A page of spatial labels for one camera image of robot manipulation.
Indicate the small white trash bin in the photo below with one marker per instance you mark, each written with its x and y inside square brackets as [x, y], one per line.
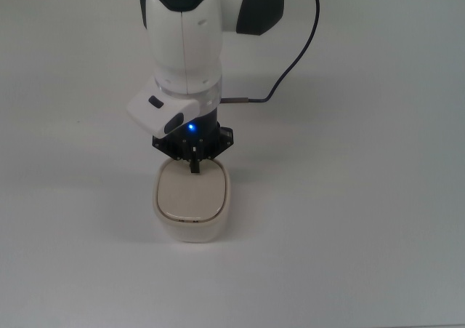
[192, 230]

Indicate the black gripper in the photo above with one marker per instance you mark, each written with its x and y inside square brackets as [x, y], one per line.
[203, 131]

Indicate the cream trash bin lid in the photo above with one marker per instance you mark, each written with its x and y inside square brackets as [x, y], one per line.
[192, 193]

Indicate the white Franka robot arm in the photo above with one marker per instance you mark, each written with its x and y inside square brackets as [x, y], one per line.
[185, 44]

